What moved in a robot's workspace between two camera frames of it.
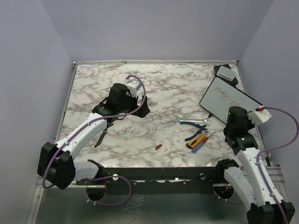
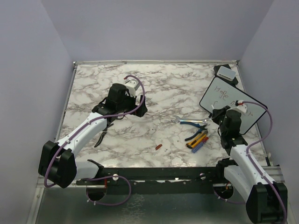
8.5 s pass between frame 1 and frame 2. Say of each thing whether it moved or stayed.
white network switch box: stayed
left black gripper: stayed
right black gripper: moved
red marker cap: stayed
